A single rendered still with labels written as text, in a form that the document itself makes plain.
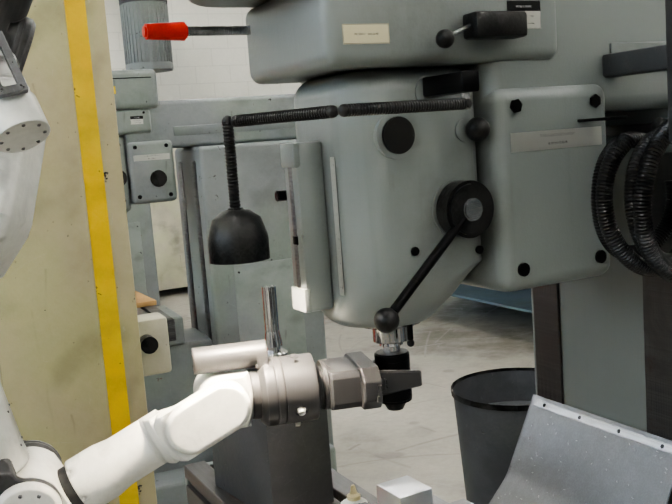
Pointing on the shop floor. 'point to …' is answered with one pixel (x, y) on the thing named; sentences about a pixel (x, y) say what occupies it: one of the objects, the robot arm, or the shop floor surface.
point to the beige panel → (74, 255)
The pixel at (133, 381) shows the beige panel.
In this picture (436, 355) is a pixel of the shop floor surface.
